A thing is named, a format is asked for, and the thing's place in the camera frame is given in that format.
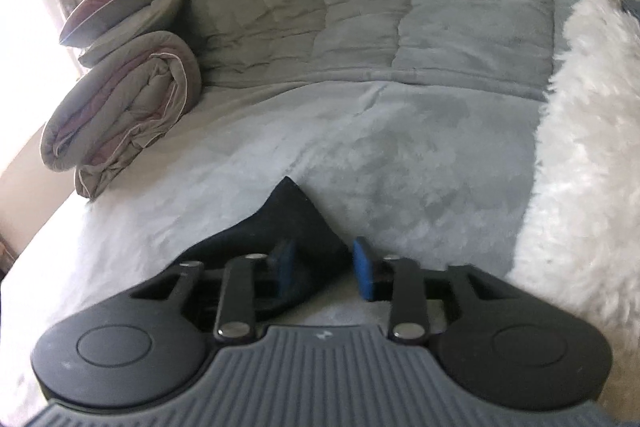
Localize grey bed sheet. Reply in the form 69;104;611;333
1;81;540;426

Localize beige and black garment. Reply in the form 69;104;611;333
175;176;352;321

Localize white fluffy blanket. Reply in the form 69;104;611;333
509;0;639;349

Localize folded grey pink duvet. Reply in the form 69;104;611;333
40;30;202;199

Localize grey pink pillow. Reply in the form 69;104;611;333
60;0;184;68

